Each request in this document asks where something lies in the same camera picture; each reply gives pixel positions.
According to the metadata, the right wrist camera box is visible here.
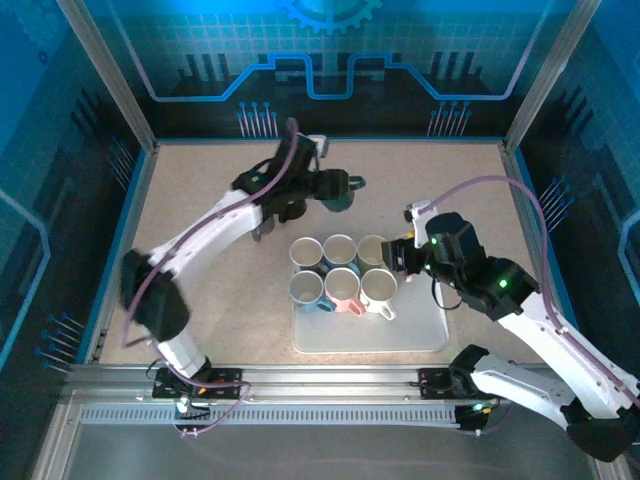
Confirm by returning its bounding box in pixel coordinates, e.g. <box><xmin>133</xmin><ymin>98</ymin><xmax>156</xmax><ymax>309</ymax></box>
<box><xmin>402</xmin><ymin>198</ymin><xmax>437</xmax><ymax>225</ymax></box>

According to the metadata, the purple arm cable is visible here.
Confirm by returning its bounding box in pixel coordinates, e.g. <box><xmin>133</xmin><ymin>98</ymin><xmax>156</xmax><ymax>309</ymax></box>
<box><xmin>429</xmin><ymin>174</ymin><xmax>640</xmax><ymax>436</ymax></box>
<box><xmin>121</xmin><ymin>118</ymin><xmax>304</xmax><ymax>439</ymax></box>

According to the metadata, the base controller board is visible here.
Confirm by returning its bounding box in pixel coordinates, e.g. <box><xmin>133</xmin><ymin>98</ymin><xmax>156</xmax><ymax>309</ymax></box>
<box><xmin>172</xmin><ymin>394</ymin><xmax>211</xmax><ymax>417</ymax></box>
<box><xmin>455</xmin><ymin>402</ymin><xmax>494</xmax><ymax>435</ymax></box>

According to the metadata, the slotted grey cable duct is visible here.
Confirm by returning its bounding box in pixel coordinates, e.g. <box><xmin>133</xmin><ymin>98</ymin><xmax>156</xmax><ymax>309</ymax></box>
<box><xmin>79</xmin><ymin>403</ymin><xmax>464</xmax><ymax>429</ymax></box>

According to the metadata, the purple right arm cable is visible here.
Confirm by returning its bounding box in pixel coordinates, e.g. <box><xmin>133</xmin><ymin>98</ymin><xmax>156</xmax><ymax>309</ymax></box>
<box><xmin>429</xmin><ymin>174</ymin><xmax>640</xmax><ymax>436</ymax></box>

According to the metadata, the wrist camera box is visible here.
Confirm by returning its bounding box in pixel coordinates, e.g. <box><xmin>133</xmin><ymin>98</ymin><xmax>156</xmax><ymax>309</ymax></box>
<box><xmin>402</xmin><ymin>198</ymin><xmax>437</xmax><ymax>225</ymax></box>
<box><xmin>305</xmin><ymin>133</ymin><xmax>332</xmax><ymax>160</ymax></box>

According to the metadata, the light blue mug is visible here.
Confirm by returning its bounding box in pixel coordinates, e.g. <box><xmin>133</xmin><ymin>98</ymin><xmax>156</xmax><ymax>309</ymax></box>
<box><xmin>323</xmin><ymin>233</ymin><xmax>361</xmax><ymax>275</ymax></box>

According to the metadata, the aluminium table rail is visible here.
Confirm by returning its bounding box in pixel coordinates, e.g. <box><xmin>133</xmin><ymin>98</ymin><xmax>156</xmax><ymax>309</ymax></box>
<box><xmin>59</xmin><ymin>363</ymin><xmax>609</xmax><ymax>402</ymax></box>

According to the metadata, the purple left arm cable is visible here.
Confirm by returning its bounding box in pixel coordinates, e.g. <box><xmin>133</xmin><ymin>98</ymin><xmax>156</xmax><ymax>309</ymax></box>
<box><xmin>121</xmin><ymin>118</ymin><xmax>304</xmax><ymax>439</ymax></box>

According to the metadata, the aluminium frame post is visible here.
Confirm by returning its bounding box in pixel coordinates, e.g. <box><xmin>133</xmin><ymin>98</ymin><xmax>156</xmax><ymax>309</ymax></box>
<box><xmin>55</xmin><ymin>0</ymin><xmax>160</xmax><ymax>154</ymax></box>
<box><xmin>504</xmin><ymin>0</ymin><xmax>604</xmax><ymax>154</ymax></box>

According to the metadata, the yellow-green mug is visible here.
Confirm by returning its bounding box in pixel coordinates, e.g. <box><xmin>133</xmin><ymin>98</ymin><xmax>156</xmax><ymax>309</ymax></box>
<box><xmin>357</xmin><ymin>234</ymin><xmax>389</xmax><ymax>274</ymax></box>

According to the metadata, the grey-blue mug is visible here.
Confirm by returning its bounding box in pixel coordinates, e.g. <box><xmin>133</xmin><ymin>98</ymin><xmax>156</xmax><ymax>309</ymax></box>
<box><xmin>289</xmin><ymin>236</ymin><xmax>327</xmax><ymax>277</ymax></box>

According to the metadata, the dark green mug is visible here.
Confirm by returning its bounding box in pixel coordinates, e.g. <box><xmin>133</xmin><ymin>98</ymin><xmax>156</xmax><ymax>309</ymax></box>
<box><xmin>319</xmin><ymin>189</ymin><xmax>357</xmax><ymax>215</ymax></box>

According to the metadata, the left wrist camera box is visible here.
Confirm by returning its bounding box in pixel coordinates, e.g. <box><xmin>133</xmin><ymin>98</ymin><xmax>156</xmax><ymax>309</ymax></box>
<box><xmin>305</xmin><ymin>133</ymin><xmax>332</xmax><ymax>160</ymax></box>

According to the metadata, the black mug with white base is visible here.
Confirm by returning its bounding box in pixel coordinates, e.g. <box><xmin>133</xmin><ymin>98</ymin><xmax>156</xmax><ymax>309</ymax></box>
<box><xmin>276</xmin><ymin>198</ymin><xmax>309</xmax><ymax>225</ymax></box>

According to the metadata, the white plastic tray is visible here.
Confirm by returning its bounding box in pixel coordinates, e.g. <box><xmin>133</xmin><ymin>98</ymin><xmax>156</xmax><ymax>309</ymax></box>
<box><xmin>292</xmin><ymin>254</ymin><xmax>450</xmax><ymax>355</ymax></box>

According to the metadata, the grey mug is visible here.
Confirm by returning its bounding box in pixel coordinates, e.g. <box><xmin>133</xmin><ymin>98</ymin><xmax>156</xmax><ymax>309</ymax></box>
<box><xmin>249</xmin><ymin>219</ymin><xmax>277</xmax><ymax>244</ymax></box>

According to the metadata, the aluminium side rail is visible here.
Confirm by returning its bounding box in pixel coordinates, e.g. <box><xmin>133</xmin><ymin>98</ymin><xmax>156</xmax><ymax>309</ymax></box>
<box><xmin>499</xmin><ymin>142</ymin><xmax>587</xmax><ymax>364</ymax></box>
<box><xmin>84</xmin><ymin>142</ymin><xmax>162</xmax><ymax>365</ymax></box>

